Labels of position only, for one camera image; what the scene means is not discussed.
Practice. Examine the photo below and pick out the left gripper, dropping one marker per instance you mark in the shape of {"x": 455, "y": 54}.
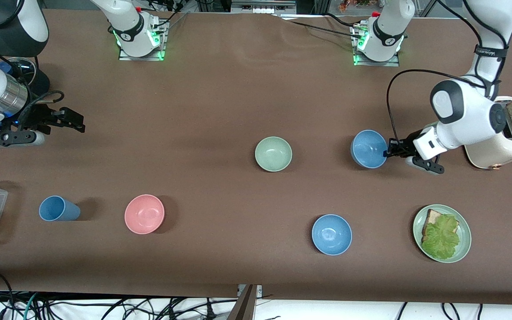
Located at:
{"x": 404, "y": 147}

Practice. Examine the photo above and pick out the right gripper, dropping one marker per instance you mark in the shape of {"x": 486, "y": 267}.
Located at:
{"x": 38, "y": 116}

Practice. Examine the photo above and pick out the blue bowl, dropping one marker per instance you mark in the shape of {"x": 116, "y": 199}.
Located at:
{"x": 331, "y": 234}
{"x": 367, "y": 149}

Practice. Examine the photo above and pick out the green bowl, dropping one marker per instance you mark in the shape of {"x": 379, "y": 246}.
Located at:
{"x": 274, "y": 153}

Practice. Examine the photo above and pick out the pink bowl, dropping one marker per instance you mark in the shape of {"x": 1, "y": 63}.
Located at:
{"x": 144, "y": 214}

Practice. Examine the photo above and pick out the black pot with lid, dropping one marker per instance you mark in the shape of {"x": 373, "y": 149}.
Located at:
{"x": 42, "y": 83}

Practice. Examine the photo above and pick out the glass lid blue knob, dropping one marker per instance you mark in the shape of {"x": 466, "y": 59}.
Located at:
{"x": 26, "y": 66}

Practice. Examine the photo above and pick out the white bread slice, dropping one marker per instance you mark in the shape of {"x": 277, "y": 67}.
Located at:
{"x": 433, "y": 217}

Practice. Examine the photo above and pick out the blue cup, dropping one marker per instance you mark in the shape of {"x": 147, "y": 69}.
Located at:
{"x": 58, "y": 209}

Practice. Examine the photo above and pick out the green lettuce leaf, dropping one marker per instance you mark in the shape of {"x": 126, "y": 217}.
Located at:
{"x": 442, "y": 238}

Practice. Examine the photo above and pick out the cream toaster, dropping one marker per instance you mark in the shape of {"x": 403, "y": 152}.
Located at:
{"x": 500, "y": 153}

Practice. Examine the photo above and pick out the green plate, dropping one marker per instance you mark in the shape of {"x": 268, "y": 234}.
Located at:
{"x": 464, "y": 242}

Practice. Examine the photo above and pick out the colourful food items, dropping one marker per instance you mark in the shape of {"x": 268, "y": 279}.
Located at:
{"x": 356, "y": 4}

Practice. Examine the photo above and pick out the brown table cover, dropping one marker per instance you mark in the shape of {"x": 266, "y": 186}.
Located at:
{"x": 256, "y": 89}

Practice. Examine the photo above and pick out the dark pole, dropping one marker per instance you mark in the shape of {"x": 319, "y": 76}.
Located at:
{"x": 245, "y": 306}

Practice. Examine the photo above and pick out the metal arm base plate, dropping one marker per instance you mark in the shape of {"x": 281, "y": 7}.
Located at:
{"x": 125, "y": 55}
{"x": 360, "y": 62}

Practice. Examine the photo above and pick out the small metal bracket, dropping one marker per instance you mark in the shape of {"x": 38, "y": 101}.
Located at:
{"x": 259, "y": 290}

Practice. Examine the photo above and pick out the grey metal frame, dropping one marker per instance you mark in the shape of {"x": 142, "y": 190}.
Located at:
{"x": 262, "y": 6}

